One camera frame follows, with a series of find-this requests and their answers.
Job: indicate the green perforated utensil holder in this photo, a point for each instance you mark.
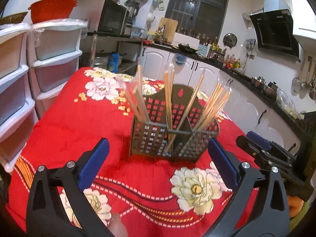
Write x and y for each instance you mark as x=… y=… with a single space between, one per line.
x=152 y=138

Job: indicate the red floral tablecloth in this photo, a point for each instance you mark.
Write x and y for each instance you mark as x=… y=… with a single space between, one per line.
x=152 y=195

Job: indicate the wooden cutting board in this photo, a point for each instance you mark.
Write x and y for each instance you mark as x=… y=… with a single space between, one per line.
x=170 y=28

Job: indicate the white plastic drawer unit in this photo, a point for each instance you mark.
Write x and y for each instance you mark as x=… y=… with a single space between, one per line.
x=53 y=51

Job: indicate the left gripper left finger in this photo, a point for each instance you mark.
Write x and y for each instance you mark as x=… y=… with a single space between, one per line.
x=57 y=205

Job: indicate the hanging dark pot lid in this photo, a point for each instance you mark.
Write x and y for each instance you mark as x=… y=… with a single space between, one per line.
x=230 y=40

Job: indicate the electric kettle blender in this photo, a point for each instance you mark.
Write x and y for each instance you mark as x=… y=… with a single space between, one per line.
x=132 y=8

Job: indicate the chopsticks in holder right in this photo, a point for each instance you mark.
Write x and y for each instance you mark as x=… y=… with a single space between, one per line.
x=202 y=123

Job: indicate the person's right hand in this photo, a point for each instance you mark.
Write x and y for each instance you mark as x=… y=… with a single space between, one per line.
x=295 y=205

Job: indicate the blue detergent bottle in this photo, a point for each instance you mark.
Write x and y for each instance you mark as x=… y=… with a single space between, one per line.
x=113 y=63

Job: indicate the person's left hand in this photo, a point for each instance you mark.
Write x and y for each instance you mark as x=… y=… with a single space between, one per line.
x=116 y=226

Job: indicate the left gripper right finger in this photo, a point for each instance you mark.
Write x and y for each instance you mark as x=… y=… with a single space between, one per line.
x=258 y=206

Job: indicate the metal shelf rack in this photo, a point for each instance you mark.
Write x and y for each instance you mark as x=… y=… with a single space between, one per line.
x=97 y=49

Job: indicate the chopsticks in holder left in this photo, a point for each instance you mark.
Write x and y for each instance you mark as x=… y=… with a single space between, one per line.
x=133 y=92

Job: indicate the black range hood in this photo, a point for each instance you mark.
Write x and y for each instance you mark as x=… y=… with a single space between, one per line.
x=274 y=30

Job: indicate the chopsticks in holder centre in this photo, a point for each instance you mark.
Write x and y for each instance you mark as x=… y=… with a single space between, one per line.
x=168 y=79

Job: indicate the steel pot on counter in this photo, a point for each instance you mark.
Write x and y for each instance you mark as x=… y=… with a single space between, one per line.
x=258 y=82

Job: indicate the black wok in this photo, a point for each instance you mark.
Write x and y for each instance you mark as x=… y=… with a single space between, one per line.
x=187 y=49

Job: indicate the dark kitchen window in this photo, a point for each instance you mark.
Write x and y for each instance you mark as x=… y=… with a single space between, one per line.
x=199 y=16

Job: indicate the chopsticks in holder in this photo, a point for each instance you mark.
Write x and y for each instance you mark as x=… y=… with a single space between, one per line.
x=202 y=123
x=133 y=92
x=168 y=79

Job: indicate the red plastic basin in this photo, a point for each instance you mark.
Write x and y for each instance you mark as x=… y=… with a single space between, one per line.
x=45 y=10

